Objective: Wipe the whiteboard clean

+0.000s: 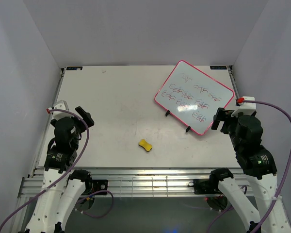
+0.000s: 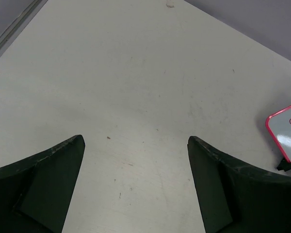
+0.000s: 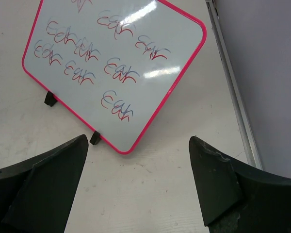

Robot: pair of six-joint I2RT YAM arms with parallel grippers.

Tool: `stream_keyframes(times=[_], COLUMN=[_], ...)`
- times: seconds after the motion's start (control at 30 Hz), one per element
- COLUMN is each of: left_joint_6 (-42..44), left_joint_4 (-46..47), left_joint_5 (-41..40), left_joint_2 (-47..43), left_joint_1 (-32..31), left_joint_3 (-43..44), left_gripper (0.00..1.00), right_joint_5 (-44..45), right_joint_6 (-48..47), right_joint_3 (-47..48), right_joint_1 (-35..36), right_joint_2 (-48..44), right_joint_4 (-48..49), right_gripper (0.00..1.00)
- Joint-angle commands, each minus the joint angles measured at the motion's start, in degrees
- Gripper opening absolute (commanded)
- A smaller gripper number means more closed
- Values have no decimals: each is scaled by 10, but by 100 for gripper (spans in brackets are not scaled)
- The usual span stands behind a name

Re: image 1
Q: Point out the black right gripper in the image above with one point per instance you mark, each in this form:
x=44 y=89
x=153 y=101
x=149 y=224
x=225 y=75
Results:
x=222 y=113

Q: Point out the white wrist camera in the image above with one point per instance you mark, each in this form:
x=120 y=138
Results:
x=244 y=108
x=60 y=105

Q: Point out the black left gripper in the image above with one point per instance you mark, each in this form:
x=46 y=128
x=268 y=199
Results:
x=86 y=116

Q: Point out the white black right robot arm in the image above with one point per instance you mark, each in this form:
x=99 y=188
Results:
x=258 y=165

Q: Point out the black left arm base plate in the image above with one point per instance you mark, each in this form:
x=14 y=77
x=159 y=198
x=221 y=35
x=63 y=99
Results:
x=95 y=186

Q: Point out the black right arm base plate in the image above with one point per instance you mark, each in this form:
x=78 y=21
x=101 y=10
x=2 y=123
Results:
x=202 y=186

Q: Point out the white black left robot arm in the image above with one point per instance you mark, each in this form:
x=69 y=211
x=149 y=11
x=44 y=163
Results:
x=62 y=186

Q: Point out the blue right corner label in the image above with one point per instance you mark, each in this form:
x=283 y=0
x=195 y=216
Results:
x=218 y=67

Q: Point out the blue left corner label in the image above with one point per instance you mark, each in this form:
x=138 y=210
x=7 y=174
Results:
x=74 y=68

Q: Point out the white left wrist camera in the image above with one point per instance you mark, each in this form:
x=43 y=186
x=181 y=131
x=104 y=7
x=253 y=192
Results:
x=60 y=105

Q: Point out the blue corner label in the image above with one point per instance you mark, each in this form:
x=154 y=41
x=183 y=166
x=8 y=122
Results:
x=218 y=67
x=74 y=68

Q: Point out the pink framed whiteboard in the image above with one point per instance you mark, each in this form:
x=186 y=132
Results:
x=193 y=97

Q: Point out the wire whiteboard stand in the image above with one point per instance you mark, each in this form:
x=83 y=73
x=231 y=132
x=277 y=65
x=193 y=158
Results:
x=179 y=122

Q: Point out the yellow black whiteboard eraser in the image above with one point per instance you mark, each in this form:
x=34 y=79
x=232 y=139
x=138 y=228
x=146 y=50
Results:
x=145 y=145

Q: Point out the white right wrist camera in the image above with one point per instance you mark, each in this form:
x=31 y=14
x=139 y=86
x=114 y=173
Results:
x=244 y=108

